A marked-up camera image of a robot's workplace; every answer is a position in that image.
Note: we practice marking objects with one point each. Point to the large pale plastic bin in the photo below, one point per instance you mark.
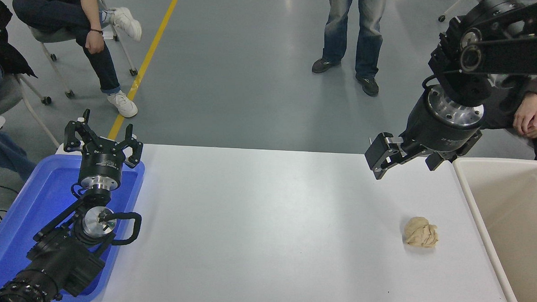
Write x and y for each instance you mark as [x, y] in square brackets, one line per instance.
[511, 222]

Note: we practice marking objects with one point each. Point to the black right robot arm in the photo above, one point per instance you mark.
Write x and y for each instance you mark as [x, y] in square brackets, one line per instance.
[513, 54]

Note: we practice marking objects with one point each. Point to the grey wheeled chair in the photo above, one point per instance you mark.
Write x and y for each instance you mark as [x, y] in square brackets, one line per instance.
[450, 7]
[53, 36]
[4, 92]

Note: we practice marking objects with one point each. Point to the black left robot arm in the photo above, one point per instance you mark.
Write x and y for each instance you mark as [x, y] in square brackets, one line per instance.
[63, 260]

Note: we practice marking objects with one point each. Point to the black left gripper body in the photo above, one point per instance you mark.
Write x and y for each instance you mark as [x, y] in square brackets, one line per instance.
[102, 163]

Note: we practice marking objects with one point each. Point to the tan paper ball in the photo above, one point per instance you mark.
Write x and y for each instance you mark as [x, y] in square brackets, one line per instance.
[421, 232]

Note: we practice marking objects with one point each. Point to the blue plastic tray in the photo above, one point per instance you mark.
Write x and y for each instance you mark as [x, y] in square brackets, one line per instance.
[30, 205]

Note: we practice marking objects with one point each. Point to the person's right hand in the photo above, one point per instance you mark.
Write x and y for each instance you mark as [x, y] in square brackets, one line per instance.
[528, 111]

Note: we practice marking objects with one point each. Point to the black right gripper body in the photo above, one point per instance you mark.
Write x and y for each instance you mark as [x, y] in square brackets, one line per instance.
[434, 132]

